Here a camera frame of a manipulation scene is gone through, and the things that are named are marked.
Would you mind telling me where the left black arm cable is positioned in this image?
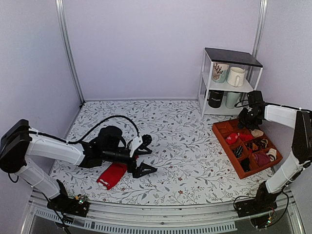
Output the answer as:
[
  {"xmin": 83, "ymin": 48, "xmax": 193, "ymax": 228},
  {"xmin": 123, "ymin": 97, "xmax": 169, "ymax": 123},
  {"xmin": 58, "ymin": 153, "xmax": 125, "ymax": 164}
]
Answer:
[{"xmin": 7, "ymin": 115, "xmax": 141, "ymax": 183}]

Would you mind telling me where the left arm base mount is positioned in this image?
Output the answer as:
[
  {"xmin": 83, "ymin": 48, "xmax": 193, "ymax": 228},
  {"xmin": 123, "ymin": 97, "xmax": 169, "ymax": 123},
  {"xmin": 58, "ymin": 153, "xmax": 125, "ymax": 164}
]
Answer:
[{"xmin": 47, "ymin": 179, "xmax": 90, "ymax": 217}]

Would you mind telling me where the beige rolled sock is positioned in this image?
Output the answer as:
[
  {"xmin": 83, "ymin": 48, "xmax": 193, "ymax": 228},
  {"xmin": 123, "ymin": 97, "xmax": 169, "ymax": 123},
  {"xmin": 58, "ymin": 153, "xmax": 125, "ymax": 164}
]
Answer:
[{"xmin": 251, "ymin": 129, "xmax": 264, "ymax": 138}]

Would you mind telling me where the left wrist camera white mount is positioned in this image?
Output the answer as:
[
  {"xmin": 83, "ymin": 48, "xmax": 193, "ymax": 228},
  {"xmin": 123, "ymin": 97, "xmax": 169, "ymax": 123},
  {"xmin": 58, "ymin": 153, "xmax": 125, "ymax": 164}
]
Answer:
[{"xmin": 128, "ymin": 135, "xmax": 152, "ymax": 157}]

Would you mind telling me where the floral patterned table mat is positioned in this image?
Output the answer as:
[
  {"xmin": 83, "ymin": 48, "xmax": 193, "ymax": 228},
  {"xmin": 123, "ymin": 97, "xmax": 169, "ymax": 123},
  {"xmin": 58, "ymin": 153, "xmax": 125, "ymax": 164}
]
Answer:
[{"xmin": 50, "ymin": 100, "xmax": 273, "ymax": 206}]

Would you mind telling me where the front aluminium rail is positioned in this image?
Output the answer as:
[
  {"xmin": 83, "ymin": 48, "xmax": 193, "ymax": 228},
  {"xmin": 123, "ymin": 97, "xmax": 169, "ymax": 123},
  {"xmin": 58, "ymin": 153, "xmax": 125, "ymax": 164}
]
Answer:
[{"xmin": 21, "ymin": 192, "xmax": 308, "ymax": 234}]

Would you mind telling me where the white ribbed mug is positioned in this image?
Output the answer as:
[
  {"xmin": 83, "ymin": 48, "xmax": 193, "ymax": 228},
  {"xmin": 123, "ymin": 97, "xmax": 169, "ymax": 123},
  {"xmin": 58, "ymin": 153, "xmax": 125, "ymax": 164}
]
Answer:
[{"xmin": 226, "ymin": 67, "xmax": 246, "ymax": 87}]

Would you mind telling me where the black mug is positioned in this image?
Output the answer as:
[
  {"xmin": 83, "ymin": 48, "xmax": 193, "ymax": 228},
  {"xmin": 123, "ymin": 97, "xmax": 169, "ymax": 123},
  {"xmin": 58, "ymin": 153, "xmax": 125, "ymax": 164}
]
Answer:
[{"xmin": 208, "ymin": 90, "xmax": 224, "ymax": 108}]

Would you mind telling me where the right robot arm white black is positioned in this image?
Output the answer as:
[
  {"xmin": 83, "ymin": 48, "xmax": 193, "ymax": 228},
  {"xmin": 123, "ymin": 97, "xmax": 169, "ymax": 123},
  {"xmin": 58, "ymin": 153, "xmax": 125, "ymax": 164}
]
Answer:
[{"xmin": 238, "ymin": 103, "xmax": 312, "ymax": 194}]

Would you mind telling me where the pale green cup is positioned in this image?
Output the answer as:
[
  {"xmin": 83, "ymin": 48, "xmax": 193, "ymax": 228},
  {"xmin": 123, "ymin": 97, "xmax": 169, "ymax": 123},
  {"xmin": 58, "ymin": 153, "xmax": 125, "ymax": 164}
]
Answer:
[{"xmin": 225, "ymin": 92, "xmax": 241, "ymax": 109}]

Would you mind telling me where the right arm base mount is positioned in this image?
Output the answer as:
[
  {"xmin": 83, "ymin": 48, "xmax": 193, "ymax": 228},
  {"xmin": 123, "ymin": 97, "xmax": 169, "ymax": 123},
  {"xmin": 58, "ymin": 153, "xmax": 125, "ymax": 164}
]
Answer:
[{"xmin": 233, "ymin": 182, "xmax": 290, "ymax": 230}]

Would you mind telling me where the aluminium frame post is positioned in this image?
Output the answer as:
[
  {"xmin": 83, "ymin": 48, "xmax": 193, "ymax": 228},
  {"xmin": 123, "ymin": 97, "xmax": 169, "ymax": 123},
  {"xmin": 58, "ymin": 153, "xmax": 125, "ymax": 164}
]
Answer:
[
  {"xmin": 252, "ymin": 0, "xmax": 268, "ymax": 58},
  {"xmin": 55, "ymin": 0, "xmax": 85, "ymax": 105}
]

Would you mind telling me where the left aluminium frame post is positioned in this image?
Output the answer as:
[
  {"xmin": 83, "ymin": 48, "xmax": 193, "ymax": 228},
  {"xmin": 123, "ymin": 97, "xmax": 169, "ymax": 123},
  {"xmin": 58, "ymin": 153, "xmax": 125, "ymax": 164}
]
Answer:
[{"xmin": 55, "ymin": 0, "xmax": 85, "ymax": 105}]

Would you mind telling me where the floral ceramic mug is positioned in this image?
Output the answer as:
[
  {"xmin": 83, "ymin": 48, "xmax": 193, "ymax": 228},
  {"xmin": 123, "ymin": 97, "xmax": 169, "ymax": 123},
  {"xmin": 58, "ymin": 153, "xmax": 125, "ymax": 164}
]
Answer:
[{"xmin": 212, "ymin": 62, "xmax": 229, "ymax": 83}]

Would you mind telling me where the red snowflake rolled sock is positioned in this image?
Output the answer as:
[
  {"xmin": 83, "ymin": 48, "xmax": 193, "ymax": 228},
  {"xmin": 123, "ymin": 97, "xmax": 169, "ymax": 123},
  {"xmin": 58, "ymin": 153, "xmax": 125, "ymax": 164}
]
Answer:
[{"xmin": 225, "ymin": 133, "xmax": 239, "ymax": 145}]

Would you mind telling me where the white wire shelf rack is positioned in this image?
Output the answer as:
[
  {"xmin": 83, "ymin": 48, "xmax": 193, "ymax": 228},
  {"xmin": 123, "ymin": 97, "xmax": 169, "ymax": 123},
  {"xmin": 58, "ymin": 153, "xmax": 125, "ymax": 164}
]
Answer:
[{"xmin": 198, "ymin": 48, "xmax": 263, "ymax": 116}]

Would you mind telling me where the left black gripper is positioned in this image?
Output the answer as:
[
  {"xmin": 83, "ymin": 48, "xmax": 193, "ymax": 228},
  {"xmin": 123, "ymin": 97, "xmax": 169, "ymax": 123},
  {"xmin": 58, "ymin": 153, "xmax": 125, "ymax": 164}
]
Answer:
[{"xmin": 102, "ymin": 148, "xmax": 157, "ymax": 178}]

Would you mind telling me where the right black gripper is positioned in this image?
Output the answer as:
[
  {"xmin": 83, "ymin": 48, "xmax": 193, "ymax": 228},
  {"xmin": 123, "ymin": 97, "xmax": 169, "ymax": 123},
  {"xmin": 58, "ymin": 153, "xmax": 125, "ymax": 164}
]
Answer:
[{"xmin": 238, "ymin": 107, "xmax": 261, "ymax": 131}]

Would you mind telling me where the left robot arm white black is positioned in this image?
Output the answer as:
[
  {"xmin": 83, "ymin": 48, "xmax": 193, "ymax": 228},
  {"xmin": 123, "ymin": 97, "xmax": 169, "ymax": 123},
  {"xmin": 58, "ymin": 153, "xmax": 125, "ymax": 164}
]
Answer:
[{"xmin": 0, "ymin": 119, "xmax": 157, "ymax": 212}]

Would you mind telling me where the orange compartment organizer tray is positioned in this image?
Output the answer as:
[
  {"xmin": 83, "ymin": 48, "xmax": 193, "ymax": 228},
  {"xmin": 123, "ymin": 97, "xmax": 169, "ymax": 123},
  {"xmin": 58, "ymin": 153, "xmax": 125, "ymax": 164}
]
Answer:
[{"xmin": 213, "ymin": 119, "xmax": 283, "ymax": 179}]

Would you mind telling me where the right aluminium frame post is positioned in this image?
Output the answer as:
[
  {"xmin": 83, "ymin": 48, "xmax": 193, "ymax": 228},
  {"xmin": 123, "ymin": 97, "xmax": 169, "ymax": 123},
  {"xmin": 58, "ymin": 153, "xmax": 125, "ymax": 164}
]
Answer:
[{"xmin": 252, "ymin": 0, "xmax": 268, "ymax": 58}]

